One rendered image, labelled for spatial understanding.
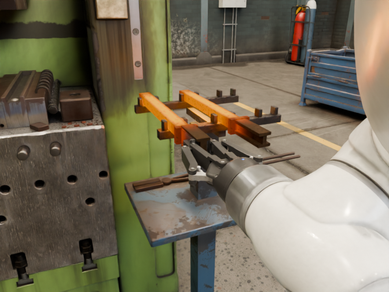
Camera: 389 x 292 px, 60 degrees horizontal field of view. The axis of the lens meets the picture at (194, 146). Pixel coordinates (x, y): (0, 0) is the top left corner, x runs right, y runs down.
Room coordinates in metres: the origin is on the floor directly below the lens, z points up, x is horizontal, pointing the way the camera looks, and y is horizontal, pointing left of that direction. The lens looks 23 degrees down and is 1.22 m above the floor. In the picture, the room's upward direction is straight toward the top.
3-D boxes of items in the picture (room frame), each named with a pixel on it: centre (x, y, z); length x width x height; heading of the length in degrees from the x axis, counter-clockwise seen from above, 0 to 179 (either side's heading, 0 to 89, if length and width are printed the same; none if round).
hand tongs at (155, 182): (0.98, -0.10, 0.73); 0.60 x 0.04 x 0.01; 114
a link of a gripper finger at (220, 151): (0.52, -0.05, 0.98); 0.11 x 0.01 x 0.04; 17
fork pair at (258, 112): (0.89, -0.14, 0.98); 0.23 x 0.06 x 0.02; 23
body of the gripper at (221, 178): (0.45, -0.06, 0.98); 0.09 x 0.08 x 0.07; 22
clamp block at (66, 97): (0.97, 0.35, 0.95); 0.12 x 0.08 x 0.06; 20
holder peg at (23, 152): (0.79, 0.44, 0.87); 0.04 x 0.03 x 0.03; 20
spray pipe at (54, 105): (1.05, 0.45, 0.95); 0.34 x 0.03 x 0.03; 20
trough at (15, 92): (1.06, 0.55, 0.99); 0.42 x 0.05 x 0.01; 20
